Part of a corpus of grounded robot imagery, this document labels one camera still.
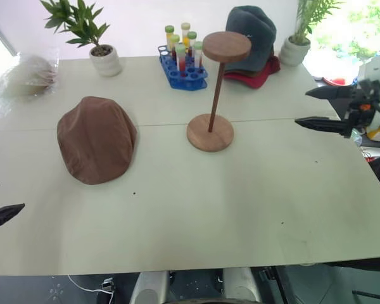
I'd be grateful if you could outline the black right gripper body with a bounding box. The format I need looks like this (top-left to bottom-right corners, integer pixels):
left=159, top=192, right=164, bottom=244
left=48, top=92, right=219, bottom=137
left=343, top=79, right=380, bottom=128

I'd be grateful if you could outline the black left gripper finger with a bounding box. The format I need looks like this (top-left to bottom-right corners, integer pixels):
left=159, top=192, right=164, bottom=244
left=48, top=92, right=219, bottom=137
left=0, top=203, right=26, bottom=233

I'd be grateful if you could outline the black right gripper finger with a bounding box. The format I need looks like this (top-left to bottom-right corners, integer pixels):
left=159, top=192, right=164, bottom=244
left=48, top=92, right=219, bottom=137
left=294, top=116, right=353, bottom=139
left=305, top=85, right=357, bottom=102

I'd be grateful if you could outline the brown fabric cap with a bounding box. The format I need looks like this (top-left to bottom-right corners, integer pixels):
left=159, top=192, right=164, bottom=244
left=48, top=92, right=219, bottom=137
left=56, top=96, right=139, bottom=186

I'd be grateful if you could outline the red fabric hat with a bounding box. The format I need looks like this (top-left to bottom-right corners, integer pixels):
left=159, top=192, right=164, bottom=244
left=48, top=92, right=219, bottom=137
left=224, top=56, right=281, bottom=90

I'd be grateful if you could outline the grey fabric hat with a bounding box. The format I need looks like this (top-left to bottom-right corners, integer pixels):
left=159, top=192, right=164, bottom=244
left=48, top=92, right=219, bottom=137
left=224, top=4, right=277, bottom=72

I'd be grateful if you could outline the wooden hat stand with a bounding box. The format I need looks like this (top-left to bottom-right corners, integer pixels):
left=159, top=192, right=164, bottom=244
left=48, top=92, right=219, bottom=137
left=186, top=31, right=253, bottom=153

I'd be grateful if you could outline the thin-leaf plant, white pot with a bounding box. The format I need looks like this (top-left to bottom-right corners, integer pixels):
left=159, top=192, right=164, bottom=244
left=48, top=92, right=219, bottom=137
left=278, top=0, right=343, bottom=67

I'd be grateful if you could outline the clear plastic bag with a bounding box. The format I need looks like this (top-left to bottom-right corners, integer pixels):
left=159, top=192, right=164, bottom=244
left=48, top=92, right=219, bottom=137
left=0, top=53, right=60, bottom=103

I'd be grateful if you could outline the green-capped tube, red liquid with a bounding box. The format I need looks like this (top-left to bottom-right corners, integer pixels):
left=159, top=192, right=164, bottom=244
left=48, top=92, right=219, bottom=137
left=193, top=41, right=204, bottom=70
left=186, top=30, right=198, bottom=68
left=174, top=43, right=186, bottom=72

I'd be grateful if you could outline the blue test tube rack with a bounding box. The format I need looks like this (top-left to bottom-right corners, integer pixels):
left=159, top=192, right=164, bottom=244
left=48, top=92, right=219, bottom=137
left=158, top=45, right=209, bottom=92

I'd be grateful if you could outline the pale-capped tube, yellow liquid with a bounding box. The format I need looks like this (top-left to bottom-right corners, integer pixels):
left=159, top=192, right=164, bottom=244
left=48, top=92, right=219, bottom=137
left=180, top=22, right=191, bottom=46

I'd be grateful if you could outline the silver rounded robot leg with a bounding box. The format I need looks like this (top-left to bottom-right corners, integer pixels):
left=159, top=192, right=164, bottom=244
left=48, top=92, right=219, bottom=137
left=132, top=270, right=170, bottom=304
left=222, top=267, right=262, bottom=304

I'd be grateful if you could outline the broad-leaf plant, white pot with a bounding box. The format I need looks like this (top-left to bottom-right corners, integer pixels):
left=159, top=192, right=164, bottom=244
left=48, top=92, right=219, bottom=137
left=39, top=0, right=124, bottom=78

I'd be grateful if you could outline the thin white cable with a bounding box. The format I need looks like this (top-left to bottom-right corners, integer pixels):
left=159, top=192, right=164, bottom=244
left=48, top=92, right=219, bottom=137
left=67, top=274, right=115, bottom=302

